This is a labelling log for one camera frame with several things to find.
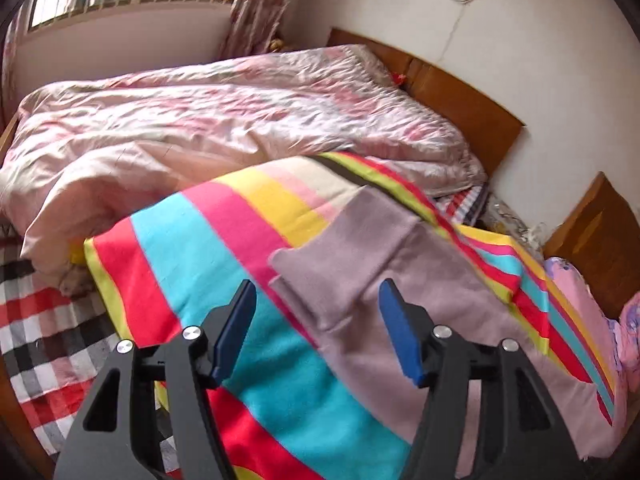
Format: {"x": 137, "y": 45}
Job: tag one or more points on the brown wooden headboard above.
{"x": 465, "y": 105}

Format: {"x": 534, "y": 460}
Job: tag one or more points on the pink floral curtain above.
{"x": 260, "y": 5}

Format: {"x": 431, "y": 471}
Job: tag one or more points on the rainbow striped blanket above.
{"x": 200, "y": 270}

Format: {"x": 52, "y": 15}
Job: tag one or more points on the small red ornament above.
{"x": 399, "y": 79}

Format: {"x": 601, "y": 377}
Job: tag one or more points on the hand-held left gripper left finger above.
{"x": 235, "y": 335}

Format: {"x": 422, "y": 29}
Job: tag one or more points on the pink floral quilt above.
{"x": 200, "y": 110}

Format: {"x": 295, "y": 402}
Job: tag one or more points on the mauve pants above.
{"x": 450, "y": 280}

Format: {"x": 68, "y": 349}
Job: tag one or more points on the pink pillow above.
{"x": 575, "y": 300}

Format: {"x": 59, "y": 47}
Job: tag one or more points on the red black checkered bed sheet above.
{"x": 45, "y": 330}

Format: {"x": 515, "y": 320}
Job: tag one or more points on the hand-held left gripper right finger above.
{"x": 400, "y": 340}

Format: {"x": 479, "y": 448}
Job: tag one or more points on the floral cloth covered nightstand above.
{"x": 510, "y": 225}

